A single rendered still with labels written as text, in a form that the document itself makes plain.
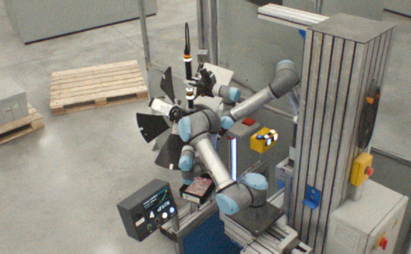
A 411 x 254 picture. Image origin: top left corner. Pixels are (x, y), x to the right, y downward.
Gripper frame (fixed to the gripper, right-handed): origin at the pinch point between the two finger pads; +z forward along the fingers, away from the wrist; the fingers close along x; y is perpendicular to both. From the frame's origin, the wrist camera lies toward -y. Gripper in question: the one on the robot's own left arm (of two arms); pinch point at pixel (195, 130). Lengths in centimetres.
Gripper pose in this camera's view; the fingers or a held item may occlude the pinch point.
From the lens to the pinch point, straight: 261.4
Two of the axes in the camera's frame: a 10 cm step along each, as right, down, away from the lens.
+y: -9.8, 0.8, 1.6
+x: 1.5, 8.4, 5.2
